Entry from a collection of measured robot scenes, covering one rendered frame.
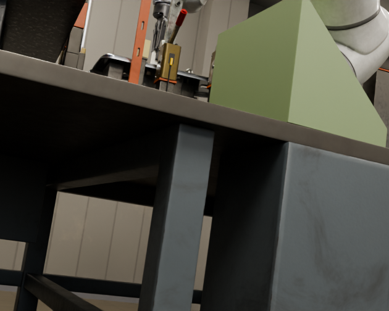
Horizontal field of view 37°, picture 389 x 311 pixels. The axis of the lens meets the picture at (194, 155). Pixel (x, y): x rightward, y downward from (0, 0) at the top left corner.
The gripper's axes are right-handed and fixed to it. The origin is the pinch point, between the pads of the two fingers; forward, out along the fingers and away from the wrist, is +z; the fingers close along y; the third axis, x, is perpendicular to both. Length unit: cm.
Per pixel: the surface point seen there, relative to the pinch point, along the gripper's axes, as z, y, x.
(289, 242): 58, -91, -10
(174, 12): -12.5, -16.7, 0.6
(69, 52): 9.6, -18.0, 31.3
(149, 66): 5.6, -10.4, 4.6
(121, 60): 5.7, -10.4, 13.8
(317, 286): 66, -90, -18
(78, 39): 5.0, -18.0, 29.5
